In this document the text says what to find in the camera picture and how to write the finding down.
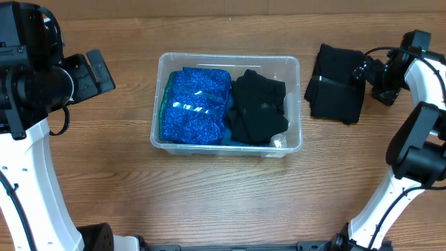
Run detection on black garment top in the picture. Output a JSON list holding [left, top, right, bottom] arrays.
[[305, 44, 366, 124]]

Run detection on black garment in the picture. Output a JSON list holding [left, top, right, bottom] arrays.
[[226, 70, 289, 145], [305, 44, 366, 124]]

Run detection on sparkly blue garment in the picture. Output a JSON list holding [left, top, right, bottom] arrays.
[[159, 67, 231, 145]]

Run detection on blue denim jeans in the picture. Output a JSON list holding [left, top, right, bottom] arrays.
[[220, 94, 252, 146]]

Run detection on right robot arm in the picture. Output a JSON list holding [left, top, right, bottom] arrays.
[[318, 30, 445, 250]]

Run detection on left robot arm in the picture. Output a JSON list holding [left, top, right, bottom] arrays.
[[1, 1, 142, 251]]

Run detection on clear plastic storage bin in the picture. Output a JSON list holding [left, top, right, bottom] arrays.
[[151, 52, 303, 158]]

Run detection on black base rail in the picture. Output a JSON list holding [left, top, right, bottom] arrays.
[[140, 241, 330, 251]]

